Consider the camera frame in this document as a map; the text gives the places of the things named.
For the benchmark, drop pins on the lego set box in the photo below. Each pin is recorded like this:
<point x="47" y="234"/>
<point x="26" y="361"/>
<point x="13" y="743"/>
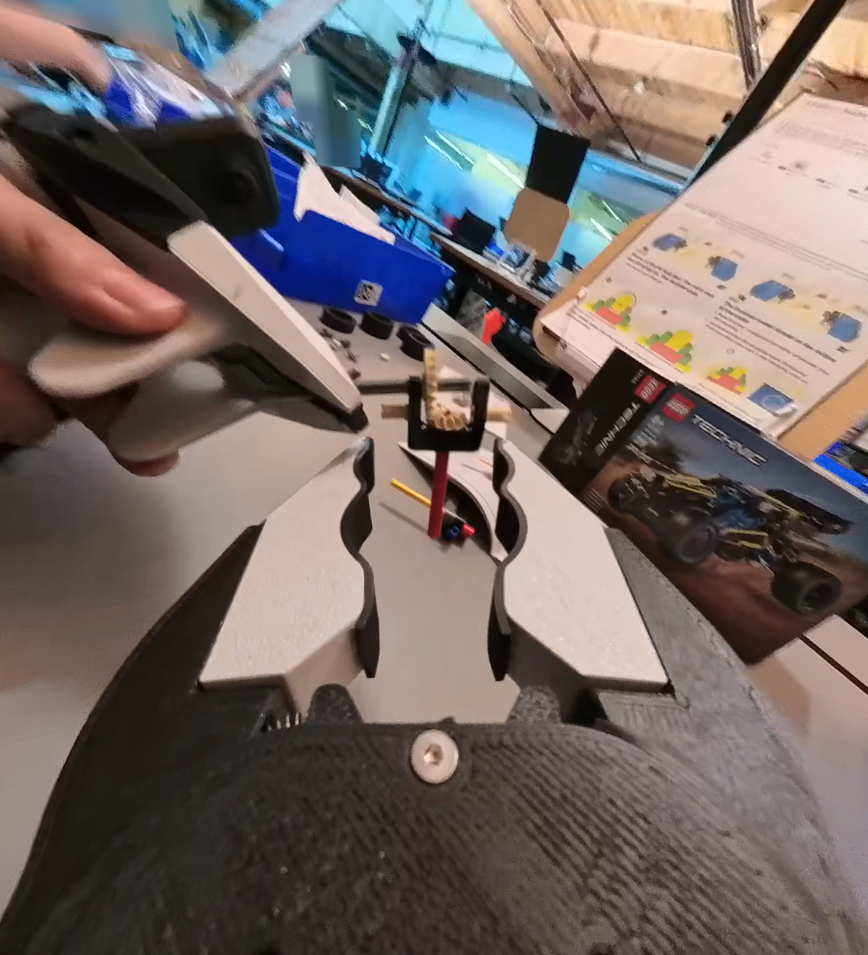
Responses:
<point x="702" y="522"/>

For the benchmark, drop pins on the cardboard backing board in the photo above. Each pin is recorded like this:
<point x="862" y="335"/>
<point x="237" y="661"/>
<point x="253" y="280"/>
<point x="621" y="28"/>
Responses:
<point x="851" y="425"/>

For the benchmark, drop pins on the white paper sheets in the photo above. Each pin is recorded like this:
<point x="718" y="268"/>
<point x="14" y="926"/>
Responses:
<point x="329" y="201"/>

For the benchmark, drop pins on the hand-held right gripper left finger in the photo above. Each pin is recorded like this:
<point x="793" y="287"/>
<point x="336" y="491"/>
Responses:
<point x="292" y="597"/>

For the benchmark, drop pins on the yellow axle lego subassembly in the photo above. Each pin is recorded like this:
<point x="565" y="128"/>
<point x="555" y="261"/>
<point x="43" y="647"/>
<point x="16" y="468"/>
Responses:
<point x="411" y="491"/>

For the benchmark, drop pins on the black lego tyre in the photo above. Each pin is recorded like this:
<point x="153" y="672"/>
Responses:
<point x="338" y="319"/>
<point x="414" y="341"/>
<point x="378" y="325"/>

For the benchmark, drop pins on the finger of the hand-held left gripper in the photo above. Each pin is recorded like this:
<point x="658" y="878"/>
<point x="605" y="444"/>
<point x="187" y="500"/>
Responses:
<point x="255" y="298"/>

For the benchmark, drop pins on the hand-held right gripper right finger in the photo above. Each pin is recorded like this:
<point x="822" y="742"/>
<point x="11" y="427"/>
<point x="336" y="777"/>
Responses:
<point x="576" y="597"/>

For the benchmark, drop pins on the printed instruction sheet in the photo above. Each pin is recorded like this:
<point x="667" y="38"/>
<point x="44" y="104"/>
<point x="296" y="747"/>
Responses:
<point x="777" y="246"/>

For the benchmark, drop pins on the grey axle gear assembly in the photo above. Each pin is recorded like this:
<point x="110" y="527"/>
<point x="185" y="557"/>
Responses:
<point x="441" y="440"/>

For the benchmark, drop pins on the hanging black and cardboard sign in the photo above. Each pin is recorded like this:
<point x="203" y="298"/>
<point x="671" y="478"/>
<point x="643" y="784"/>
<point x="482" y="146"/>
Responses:
<point x="546" y="179"/>

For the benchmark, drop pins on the person's left hand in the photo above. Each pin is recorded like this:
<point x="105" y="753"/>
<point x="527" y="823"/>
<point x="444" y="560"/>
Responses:
<point x="31" y="246"/>

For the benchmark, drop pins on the black tripod pole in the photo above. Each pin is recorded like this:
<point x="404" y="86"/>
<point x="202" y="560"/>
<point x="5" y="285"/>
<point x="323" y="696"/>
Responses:
<point x="769" y="89"/>

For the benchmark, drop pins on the blue plastic bin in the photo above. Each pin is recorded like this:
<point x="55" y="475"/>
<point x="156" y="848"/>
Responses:
<point x="344" y="261"/>

